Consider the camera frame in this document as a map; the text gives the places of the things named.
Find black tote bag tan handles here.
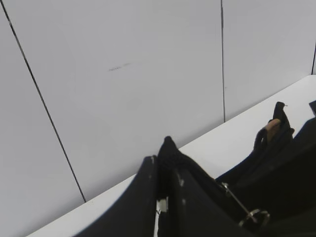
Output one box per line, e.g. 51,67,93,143
158,102,316,237

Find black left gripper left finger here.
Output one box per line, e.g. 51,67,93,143
80,156,158,237

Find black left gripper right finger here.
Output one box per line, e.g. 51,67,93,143
170,169,254,237

